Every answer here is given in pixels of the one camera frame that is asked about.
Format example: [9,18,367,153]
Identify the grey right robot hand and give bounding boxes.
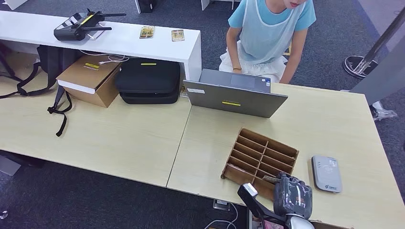
[273,172,314,220]

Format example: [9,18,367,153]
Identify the grey white card reader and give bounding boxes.
[311,155,343,194]

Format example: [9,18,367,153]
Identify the brown wooden card organizer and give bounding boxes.
[221,127,299,203]

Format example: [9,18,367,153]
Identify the person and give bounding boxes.
[218,0,317,84]

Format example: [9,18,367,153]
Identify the yellow printed card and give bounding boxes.
[139,26,156,40]

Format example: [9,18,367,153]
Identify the pink plastic bag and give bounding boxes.
[261,219,287,229]

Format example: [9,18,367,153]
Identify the silver floor socket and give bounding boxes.
[213,199,231,212]

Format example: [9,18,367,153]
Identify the grey laptop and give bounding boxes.
[182,68,288,119]

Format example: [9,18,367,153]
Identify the clear plastic wrap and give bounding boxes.
[372,101,399,121]

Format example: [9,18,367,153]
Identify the grey sign panel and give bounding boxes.
[349,31,405,106]

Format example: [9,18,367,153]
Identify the black zipped hard case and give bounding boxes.
[115,58,181,105]

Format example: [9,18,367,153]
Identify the white table leg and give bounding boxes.
[201,0,235,11]

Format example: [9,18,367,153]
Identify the white counter shelf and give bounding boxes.
[0,10,202,82]

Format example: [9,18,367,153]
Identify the brown cardboard box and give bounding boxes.
[56,55,122,109]

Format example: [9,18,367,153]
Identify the black box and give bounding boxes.
[135,0,158,14]

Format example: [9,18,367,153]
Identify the white smartphone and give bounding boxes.
[87,22,107,41]

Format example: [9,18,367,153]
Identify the black backpack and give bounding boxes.
[0,45,83,138]

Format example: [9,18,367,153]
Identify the black remote controller with antennas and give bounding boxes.
[53,8,127,42]

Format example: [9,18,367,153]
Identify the grey flat box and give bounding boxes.
[0,155,22,177]

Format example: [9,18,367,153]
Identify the white furniture panel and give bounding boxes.
[3,0,31,11]

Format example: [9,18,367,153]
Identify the white floor cable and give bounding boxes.
[204,202,239,229]

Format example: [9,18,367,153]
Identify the chrome stanchion post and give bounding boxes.
[343,6,405,80]

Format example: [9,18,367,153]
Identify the thin white cable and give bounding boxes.
[79,50,130,65]

